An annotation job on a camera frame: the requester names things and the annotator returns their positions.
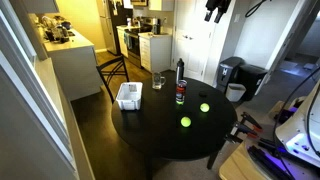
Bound white upper wall cabinets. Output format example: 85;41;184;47
20;0;61;15

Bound clear glass mug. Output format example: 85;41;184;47
151;71;167;91

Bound steel pot on counter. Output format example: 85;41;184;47
151;17;162;36

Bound small white waste bin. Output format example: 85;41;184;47
225;83;247;103

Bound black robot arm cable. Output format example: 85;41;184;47
272;65;320;158

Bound wooden robot mounting platform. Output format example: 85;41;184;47
218;139;320;180

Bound black red-handled spring clamp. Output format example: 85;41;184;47
240;111;264;131
230;121;259;140

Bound white kitchen counter unit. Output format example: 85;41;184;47
42;28;103;102

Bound dark metal water bottle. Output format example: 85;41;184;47
175;58;185;85

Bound black steel oven stove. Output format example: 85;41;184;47
124;24;153;68

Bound narrow white base cabinet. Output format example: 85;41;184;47
116;26;130;58

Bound white plastic bin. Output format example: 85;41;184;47
115;81;144;111

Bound dark countertop kitchen appliances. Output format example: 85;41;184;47
41;14;73;44

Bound white panel door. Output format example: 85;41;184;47
171;0;218;83

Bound white drawer cabinet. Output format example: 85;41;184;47
138;32;173;74

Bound black metal dining chair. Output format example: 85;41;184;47
96;54;130;104

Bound yellow-green Penn tennis ball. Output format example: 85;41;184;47
180;116;192;128
199;102;211;113

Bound black looped cable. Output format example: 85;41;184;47
244;0;272;18

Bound black tall trash can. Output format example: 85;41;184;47
237;64;269;102

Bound dark steel refrigerator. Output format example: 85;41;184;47
96;0;134;56

